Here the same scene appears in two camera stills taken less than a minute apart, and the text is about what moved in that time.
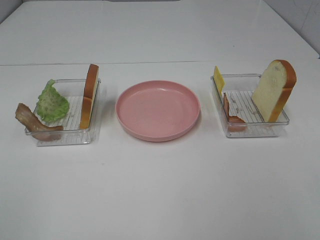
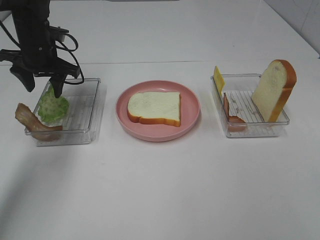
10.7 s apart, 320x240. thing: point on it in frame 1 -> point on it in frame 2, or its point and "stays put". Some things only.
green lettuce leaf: (51, 105) stays put
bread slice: (274, 89) stays put
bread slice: (90, 91) -> (155, 107)
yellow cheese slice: (219, 79) stays put
